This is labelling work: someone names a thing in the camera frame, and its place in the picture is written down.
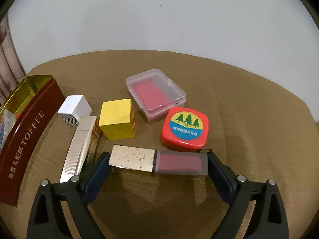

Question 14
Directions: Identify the clear plastic box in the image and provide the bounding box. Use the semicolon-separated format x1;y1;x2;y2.
125;68;187;124

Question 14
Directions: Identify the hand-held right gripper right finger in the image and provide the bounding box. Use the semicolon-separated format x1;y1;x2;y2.
207;152;289;239

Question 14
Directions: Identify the yellow wooden cube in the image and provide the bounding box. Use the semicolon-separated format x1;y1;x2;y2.
99;99;136;140

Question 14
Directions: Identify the dark red tin box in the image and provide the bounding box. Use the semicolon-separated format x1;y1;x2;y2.
0;75;66;207

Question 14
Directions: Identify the red tape measure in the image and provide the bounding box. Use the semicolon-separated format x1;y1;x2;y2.
160;107;212;153

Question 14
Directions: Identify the gold-capped pink lip gloss tube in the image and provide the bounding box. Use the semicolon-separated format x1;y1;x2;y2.
109;144;209;176

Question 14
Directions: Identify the long ribbed gold case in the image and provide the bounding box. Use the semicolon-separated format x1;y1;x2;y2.
59;116;102;183

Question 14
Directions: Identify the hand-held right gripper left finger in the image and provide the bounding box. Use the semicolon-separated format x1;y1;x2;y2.
26;151;111;239

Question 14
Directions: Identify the blue-labelled clear floss case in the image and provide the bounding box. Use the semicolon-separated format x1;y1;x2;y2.
0;110;17;150

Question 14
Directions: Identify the white cube with zigzag sides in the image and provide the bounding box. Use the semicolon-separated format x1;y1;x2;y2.
58;95;92;127

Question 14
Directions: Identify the beige patterned curtain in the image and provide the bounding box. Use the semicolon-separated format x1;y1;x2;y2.
0;15;27;100

